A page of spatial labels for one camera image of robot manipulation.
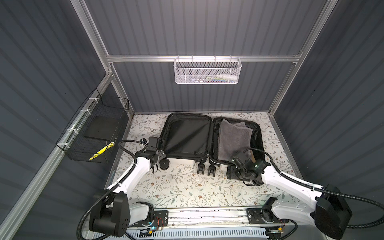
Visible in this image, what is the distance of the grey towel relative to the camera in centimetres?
87

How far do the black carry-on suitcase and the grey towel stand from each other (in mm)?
26

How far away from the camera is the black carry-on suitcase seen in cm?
88
